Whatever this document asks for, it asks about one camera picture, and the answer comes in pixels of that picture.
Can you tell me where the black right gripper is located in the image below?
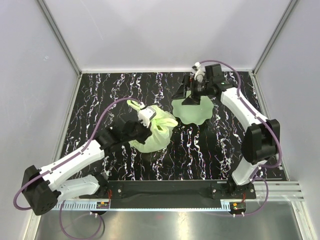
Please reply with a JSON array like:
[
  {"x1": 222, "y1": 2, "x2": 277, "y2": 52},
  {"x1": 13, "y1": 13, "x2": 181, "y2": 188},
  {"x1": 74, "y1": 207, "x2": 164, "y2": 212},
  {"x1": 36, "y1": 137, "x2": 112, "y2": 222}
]
[{"x1": 170, "y1": 75, "x2": 212, "y2": 107}]

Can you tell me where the light green plastic bag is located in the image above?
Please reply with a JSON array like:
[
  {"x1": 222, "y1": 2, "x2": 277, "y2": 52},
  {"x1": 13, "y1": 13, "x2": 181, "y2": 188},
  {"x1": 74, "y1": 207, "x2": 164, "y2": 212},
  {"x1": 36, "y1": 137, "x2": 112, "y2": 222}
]
[{"x1": 129, "y1": 105, "x2": 178, "y2": 153}]

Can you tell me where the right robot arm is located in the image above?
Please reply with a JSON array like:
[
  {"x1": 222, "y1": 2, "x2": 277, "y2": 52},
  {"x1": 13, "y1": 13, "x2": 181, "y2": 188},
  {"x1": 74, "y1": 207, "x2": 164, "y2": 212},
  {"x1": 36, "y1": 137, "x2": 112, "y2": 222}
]
[{"x1": 171, "y1": 60, "x2": 282, "y2": 199}]

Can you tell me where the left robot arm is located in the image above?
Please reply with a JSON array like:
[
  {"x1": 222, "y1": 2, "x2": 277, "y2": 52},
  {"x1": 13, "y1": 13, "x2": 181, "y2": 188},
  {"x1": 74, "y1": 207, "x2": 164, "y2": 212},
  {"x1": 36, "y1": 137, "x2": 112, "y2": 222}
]
[{"x1": 22, "y1": 120, "x2": 152, "y2": 216}]

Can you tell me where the light green wavy bowl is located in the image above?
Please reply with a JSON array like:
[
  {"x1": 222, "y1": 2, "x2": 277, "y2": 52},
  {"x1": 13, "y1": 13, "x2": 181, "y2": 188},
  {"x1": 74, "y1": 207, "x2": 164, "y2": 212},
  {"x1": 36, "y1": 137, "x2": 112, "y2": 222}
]
[{"x1": 171, "y1": 96, "x2": 214, "y2": 125}]

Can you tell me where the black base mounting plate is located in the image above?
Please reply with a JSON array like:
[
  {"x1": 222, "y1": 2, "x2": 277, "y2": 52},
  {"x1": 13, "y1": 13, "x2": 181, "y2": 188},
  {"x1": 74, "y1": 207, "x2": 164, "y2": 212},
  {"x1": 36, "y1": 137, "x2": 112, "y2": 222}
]
[{"x1": 107, "y1": 180, "x2": 256, "y2": 210}]

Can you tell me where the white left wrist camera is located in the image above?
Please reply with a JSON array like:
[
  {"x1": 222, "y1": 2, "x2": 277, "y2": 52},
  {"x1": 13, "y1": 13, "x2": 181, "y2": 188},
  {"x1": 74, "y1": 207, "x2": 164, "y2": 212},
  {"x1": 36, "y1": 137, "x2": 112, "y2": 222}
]
[{"x1": 137, "y1": 106, "x2": 157, "y2": 128}]

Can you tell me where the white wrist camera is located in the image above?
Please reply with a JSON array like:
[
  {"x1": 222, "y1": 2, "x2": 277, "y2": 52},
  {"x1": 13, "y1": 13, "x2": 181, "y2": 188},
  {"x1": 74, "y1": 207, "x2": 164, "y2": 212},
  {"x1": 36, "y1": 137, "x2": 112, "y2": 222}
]
[
  {"x1": 192, "y1": 62, "x2": 205, "y2": 83},
  {"x1": 137, "y1": 106, "x2": 157, "y2": 128}
]

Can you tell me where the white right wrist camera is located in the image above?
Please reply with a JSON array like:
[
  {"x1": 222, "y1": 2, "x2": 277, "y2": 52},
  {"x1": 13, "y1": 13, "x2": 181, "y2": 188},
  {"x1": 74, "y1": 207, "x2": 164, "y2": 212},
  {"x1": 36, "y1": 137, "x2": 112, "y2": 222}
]
[{"x1": 192, "y1": 62, "x2": 205, "y2": 83}]

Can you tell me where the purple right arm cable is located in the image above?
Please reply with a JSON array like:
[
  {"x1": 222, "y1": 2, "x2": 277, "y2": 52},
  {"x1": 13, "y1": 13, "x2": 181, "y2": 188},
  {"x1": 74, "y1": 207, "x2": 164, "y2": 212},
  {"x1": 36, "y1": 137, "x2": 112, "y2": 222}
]
[{"x1": 199, "y1": 59, "x2": 282, "y2": 217}]

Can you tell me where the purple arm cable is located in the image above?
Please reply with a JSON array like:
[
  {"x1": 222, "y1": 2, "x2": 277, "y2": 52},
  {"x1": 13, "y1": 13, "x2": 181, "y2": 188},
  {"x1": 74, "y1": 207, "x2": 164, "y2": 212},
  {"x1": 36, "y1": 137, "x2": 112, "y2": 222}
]
[
  {"x1": 199, "y1": 59, "x2": 282, "y2": 217},
  {"x1": 13, "y1": 97, "x2": 146, "y2": 240}
]

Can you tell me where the white slotted cable duct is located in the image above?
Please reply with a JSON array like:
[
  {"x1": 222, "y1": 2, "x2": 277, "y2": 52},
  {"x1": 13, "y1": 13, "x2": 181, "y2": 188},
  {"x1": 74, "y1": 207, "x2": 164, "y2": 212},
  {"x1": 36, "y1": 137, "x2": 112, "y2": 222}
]
[{"x1": 53, "y1": 199, "x2": 111, "y2": 211}]

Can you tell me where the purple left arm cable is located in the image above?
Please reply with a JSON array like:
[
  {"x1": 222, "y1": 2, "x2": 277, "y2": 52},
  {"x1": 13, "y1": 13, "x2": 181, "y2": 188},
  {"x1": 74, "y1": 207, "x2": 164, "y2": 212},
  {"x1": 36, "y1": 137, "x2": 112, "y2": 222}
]
[{"x1": 13, "y1": 97, "x2": 146, "y2": 240}]

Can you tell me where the aluminium frame rail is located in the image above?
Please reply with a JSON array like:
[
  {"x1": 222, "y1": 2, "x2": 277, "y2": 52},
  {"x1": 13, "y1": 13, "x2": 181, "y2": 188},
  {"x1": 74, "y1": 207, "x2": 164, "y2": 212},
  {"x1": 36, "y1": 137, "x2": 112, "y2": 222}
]
[{"x1": 35, "y1": 0, "x2": 82, "y2": 76}]

